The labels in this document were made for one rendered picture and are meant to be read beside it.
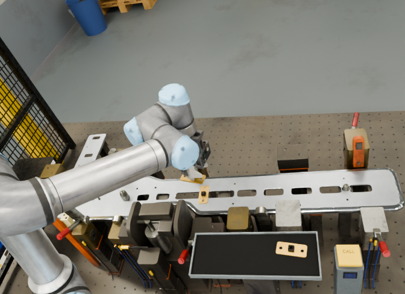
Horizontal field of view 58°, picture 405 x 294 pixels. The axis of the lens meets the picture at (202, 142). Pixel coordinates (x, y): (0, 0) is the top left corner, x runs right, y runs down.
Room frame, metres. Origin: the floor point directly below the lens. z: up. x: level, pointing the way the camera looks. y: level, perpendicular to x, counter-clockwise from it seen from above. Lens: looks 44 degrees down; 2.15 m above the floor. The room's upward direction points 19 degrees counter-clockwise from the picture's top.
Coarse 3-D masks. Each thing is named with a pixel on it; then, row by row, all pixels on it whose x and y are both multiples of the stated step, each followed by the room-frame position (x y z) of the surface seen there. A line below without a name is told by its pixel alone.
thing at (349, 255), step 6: (336, 246) 0.47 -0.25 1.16; (342, 246) 0.46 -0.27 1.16; (348, 246) 0.46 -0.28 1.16; (354, 246) 0.45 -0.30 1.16; (342, 252) 0.45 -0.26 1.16; (348, 252) 0.44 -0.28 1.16; (354, 252) 0.44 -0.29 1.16; (342, 258) 0.43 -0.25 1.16; (348, 258) 0.43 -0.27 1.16; (354, 258) 0.42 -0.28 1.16; (360, 258) 0.42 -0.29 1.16; (342, 264) 0.42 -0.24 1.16; (348, 264) 0.41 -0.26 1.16; (354, 264) 0.41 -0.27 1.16; (360, 264) 0.40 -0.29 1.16
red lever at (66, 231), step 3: (78, 219) 0.95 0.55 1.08; (75, 222) 0.93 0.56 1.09; (78, 222) 0.94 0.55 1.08; (72, 225) 0.91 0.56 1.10; (75, 225) 0.92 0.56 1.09; (66, 228) 0.89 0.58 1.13; (69, 228) 0.89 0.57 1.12; (72, 228) 0.90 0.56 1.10; (63, 231) 0.87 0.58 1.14; (66, 231) 0.87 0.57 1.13; (69, 231) 0.88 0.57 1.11; (57, 234) 0.86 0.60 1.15; (60, 234) 0.85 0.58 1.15; (63, 234) 0.86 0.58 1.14; (66, 234) 0.87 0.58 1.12; (57, 237) 0.85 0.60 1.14; (60, 237) 0.85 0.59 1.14
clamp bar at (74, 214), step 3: (69, 210) 0.93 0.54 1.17; (72, 210) 0.94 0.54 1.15; (75, 210) 0.95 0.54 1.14; (66, 213) 0.94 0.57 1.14; (69, 213) 0.94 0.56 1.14; (72, 213) 0.94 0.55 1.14; (75, 213) 0.94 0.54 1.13; (78, 213) 0.95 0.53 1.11; (81, 213) 0.96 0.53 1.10; (69, 216) 0.95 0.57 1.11; (72, 216) 0.95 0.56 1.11; (75, 216) 0.94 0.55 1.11; (78, 216) 0.94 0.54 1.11; (81, 216) 0.95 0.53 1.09; (75, 219) 0.95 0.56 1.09; (81, 219) 0.94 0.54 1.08
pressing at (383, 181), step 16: (224, 176) 0.99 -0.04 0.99; (240, 176) 0.96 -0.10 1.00; (256, 176) 0.93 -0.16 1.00; (272, 176) 0.90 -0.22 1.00; (288, 176) 0.87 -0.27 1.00; (304, 176) 0.85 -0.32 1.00; (320, 176) 0.82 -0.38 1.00; (336, 176) 0.80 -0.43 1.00; (352, 176) 0.78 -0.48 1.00; (368, 176) 0.75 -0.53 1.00; (384, 176) 0.73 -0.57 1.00; (112, 192) 1.10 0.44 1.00; (128, 192) 1.07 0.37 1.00; (144, 192) 1.04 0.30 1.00; (160, 192) 1.01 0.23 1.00; (176, 192) 0.98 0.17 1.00; (192, 192) 0.96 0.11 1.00; (256, 192) 0.85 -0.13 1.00; (288, 192) 0.80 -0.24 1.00; (320, 192) 0.76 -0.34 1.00; (352, 192) 0.71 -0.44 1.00; (368, 192) 0.69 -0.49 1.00; (384, 192) 0.67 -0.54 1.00; (400, 192) 0.65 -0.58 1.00; (80, 208) 1.08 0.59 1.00; (96, 208) 1.05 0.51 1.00; (112, 208) 1.02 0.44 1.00; (128, 208) 0.99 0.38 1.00; (192, 208) 0.88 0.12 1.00; (208, 208) 0.85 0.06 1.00; (224, 208) 0.83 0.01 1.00; (272, 208) 0.76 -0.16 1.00; (304, 208) 0.71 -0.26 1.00; (320, 208) 0.69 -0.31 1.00; (336, 208) 0.67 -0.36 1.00; (352, 208) 0.65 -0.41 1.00; (384, 208) 0.61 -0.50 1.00; (400, 208) 0.60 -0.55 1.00
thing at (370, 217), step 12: (360, 216) 0.60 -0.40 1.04; (372, 216) 0.57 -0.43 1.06; (384, 216) 0.56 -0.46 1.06; (360, 228) 0.58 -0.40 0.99; (372, 228) 0.53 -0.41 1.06; (384, 228) 0.52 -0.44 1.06; (360, 240) 0.57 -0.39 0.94; (372, 240) 0.52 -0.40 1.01; (384, 240) 0.51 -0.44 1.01; (372, 252) 0.52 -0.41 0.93; (372, 264) 0.52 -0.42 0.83; (372, 276) 0.51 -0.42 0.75; (372, 288) 0.49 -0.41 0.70
